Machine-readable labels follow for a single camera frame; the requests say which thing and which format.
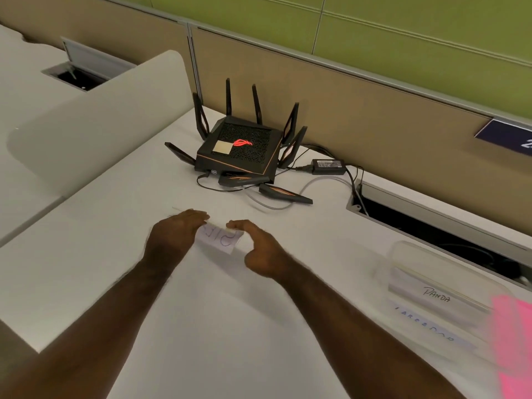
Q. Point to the person's left hand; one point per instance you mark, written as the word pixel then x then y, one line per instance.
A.
pixel 172 236

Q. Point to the person's right hand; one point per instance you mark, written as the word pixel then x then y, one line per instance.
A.
pixel 268 255

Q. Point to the person's right thumb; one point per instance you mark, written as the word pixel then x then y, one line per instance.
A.
pixel 252 257

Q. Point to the person's left fingers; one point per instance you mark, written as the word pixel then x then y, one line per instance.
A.
pixel 198 216

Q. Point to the white handwritten paper card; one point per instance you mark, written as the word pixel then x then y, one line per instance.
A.
pixel 220 241

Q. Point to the person's left forearm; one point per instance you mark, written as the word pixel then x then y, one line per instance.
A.
pixel 83 332

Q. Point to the person's right forearm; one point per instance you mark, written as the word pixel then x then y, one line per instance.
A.
pixel 357 336

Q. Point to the black router with antennas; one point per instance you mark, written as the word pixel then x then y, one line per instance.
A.
pixel 241 155

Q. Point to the black power adapter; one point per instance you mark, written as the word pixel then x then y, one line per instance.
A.
pixel 329 166

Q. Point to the white curved desk divider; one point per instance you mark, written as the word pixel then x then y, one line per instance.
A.
pixel 104 124

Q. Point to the clear plastic container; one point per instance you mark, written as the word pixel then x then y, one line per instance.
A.
pixel 419 265

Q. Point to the white handwritten paper slip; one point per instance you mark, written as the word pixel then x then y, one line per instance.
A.
pixel 436 292
pixel 428 328

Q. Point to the beige partition panel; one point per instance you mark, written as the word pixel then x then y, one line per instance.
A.
pixel 395 132
pixel 104 24

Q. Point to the green upper partition panel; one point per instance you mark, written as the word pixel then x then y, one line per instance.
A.
pixel 374 33

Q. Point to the pink paper sheet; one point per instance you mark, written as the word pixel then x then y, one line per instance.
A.
pixel 513 344

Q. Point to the dark blue partition sign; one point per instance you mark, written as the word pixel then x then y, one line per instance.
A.
pixel 505 137

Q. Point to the grey metal partition post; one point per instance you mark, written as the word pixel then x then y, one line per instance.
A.
pixel 193 62

